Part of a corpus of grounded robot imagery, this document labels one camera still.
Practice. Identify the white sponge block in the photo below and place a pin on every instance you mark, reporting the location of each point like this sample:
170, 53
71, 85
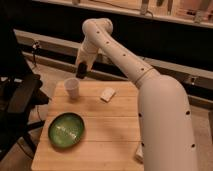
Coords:
107, 94

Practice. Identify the black chair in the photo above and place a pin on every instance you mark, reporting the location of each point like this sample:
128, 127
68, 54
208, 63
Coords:
19, 94

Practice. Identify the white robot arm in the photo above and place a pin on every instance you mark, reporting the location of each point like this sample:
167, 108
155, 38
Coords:
166, 130

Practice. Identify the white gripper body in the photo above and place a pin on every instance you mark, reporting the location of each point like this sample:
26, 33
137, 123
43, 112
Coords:
86, 53

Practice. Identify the green glass bowl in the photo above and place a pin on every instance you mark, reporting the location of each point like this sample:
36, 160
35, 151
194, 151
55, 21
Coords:
66, 130

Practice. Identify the wooden table board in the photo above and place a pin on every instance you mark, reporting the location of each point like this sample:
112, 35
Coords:
111, 134

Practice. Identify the white object at table edge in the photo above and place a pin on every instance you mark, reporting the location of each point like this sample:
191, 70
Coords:
139, 153

